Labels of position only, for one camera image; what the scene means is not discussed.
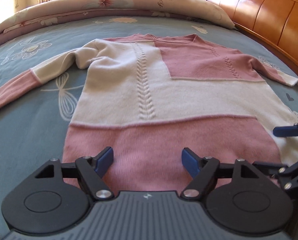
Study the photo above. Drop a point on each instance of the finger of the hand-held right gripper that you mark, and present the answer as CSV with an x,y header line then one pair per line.
x,y
286,131
271,167

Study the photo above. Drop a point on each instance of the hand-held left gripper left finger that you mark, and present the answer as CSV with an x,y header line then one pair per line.
x,y
104,161

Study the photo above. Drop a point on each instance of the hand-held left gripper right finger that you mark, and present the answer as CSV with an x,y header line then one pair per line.
x,y
190,162

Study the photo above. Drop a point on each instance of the pink and cream knit sweater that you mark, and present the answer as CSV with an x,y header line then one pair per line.
x,y
164,92

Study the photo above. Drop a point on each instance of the blue floral bed sheet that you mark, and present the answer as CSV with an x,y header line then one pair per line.
x,y
26,130

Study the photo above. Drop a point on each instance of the wooden headboard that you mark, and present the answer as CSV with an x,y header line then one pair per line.
x,y
264,10

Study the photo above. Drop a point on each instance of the folded pink floral quilt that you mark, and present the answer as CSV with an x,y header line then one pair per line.
x,y
64,7

